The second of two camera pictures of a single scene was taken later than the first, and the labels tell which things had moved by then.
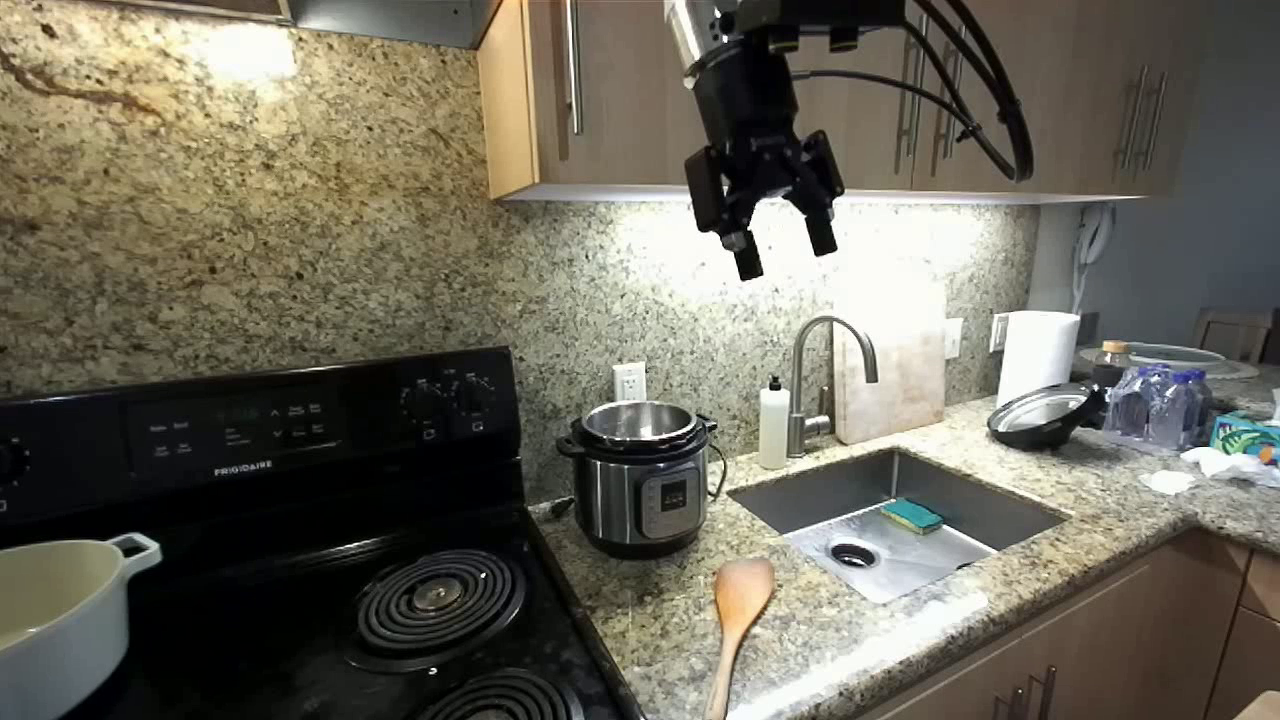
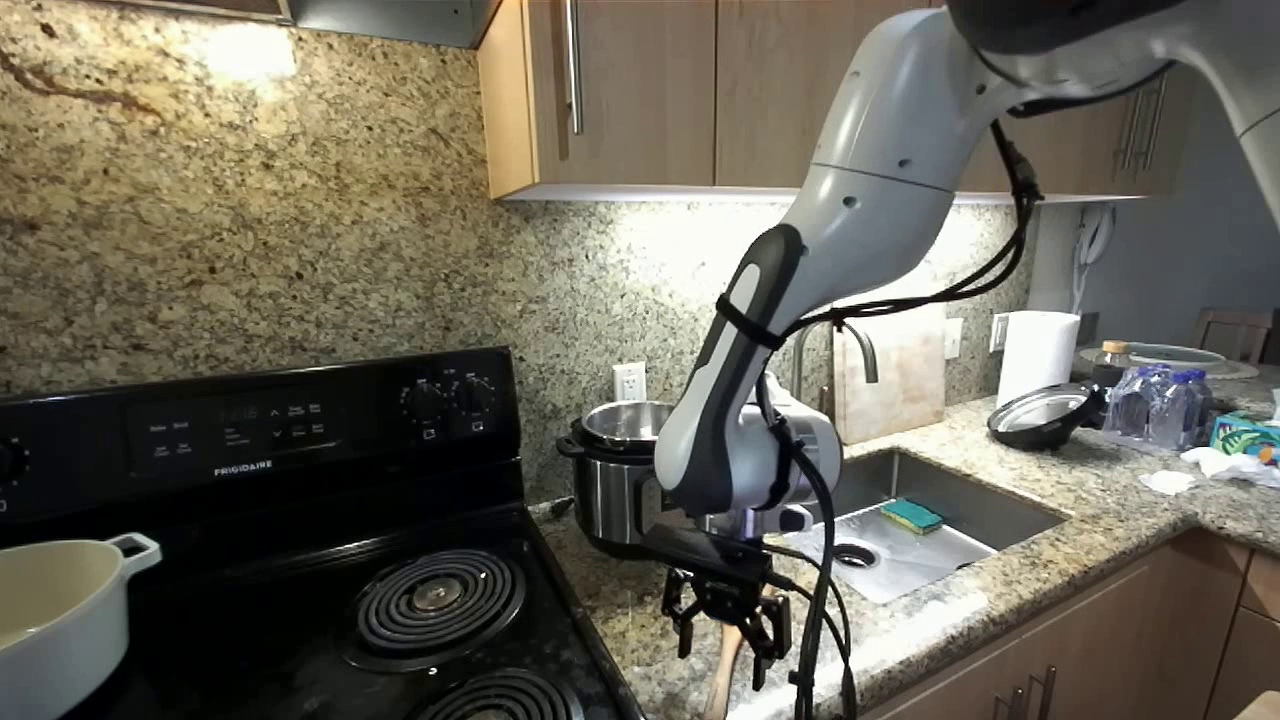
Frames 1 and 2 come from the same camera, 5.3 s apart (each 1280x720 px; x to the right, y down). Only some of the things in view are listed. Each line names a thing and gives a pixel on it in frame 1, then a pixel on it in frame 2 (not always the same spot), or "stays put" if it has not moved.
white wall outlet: (629, 380) stays put
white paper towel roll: (1039, 351) stays put
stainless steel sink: (890, 525) stays put
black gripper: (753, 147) to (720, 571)
